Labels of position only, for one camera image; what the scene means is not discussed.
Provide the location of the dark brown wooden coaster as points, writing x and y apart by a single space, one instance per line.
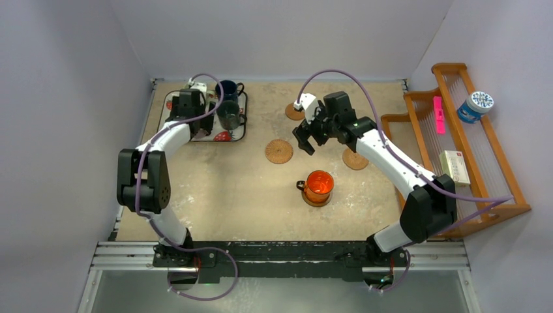
316 204

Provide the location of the navy blue mug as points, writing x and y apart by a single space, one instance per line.
229 90

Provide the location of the white card box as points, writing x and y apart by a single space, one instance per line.
453 164

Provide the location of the light wooden coaster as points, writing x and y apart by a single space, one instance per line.
293 114

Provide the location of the pale green mug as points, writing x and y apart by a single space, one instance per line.
211 99

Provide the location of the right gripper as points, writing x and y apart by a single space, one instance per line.
322 113

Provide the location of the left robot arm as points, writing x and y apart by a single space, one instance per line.
143 180

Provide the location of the wooden tiered rack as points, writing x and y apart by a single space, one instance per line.
490 172

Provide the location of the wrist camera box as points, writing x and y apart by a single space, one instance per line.
195 84
308 104

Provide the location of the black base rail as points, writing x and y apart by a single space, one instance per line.
347 260

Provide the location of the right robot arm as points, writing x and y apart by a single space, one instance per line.
429 206

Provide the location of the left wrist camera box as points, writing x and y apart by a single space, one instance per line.
195 84

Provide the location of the pink marker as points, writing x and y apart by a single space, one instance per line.
439 116

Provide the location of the strawberry print tray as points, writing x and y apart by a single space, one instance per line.
219 134

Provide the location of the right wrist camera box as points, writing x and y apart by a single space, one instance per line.
308 104

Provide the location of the purple mug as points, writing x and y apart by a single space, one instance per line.
202 135

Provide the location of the blue jar white lid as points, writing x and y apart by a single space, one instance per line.
475 106

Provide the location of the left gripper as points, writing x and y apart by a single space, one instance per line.
205 123

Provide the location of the orange mug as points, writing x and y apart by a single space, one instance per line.
317 186

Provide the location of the dark green mug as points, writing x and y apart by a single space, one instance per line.
229 115

